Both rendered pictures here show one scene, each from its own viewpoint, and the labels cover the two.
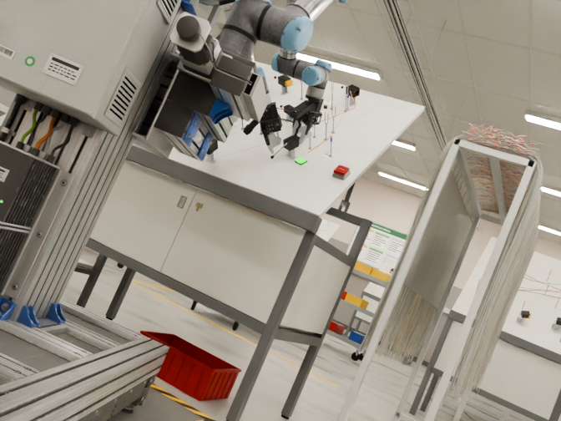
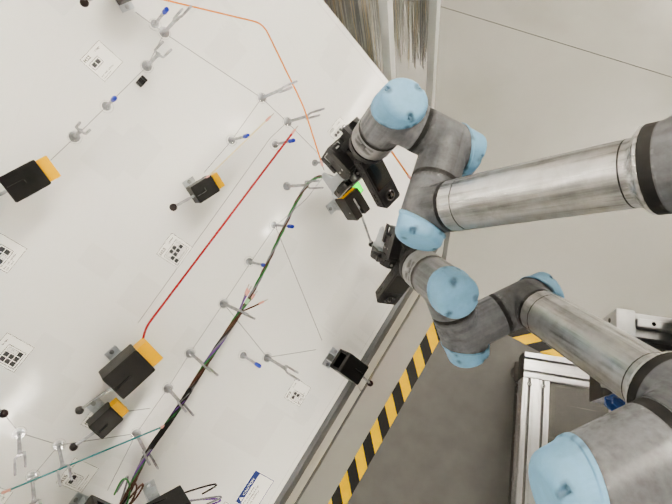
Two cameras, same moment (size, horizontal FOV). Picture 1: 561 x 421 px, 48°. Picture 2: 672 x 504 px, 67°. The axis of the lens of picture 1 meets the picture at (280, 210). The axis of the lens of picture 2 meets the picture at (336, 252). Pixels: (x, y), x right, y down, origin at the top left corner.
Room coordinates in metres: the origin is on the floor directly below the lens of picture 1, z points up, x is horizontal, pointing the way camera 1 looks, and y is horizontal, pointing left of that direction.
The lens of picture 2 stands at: (2.55, 0.58, 2.10)
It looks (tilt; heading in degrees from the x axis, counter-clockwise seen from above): 66 degrees down; 294
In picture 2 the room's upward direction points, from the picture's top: 19 degrees counter-clockwise
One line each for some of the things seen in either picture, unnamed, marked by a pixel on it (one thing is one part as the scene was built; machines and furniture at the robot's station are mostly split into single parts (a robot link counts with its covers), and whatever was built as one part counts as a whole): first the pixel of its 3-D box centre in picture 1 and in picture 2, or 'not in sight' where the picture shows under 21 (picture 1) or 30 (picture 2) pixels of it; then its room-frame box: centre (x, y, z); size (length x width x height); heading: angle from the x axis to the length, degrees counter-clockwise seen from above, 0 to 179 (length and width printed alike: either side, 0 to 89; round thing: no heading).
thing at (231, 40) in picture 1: (233, 48); not in sight; (2.00, 0.35, 1.21); 0.15 x 0.15 x 0.10
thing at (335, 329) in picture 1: (341, 303); not in sight; (7.76, -1.15, 0.54); 0.99 x 0.50 x 1.08; 67
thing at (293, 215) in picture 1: (199, 180); (350, 369); (2.71, 0.37, 0.83); 1.18 x 0.05 x 0.06; 63
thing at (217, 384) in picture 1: (185, 365); not in sight; (2.82, 0.11, 0.07); 0.39 x 0.29 x 0.14; 66
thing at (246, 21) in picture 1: (250, 16); not in sight; (2.00, 0.34, 1.33); 0.13 x 0.12 x 0.14; 77
